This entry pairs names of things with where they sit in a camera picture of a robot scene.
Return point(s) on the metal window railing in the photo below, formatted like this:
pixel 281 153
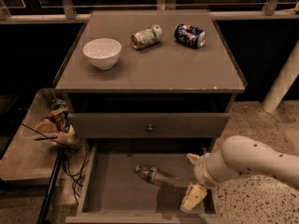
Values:
pixel 46 11

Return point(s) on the green white soda can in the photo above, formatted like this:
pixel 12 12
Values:
pixel 148 37

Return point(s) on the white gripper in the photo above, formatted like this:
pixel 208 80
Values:
pixel 200 170

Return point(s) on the grey top drawer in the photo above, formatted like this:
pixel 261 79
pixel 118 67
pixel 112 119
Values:
pixel 134 125

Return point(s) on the grey cabinet with counter top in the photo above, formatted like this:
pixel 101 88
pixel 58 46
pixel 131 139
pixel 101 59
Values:
pixel 168 77

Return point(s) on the grey side tray table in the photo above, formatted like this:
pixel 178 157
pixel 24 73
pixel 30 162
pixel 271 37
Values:
pixel 27 159

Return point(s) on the grey open middle drawer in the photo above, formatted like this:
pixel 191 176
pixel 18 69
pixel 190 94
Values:
pixel 113 193

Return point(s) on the blue soda can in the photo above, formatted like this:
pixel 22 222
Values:
pixel 190 35

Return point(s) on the white diagonal post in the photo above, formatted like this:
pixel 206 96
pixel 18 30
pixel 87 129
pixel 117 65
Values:
pixel 287 75

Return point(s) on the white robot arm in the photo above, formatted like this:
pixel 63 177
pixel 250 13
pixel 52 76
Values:
pixel 238 157

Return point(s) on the clear plastic water bottle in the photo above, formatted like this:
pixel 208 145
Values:
pixel 156 176

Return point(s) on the white ceramic bowl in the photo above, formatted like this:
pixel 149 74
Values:
pixel 102 53

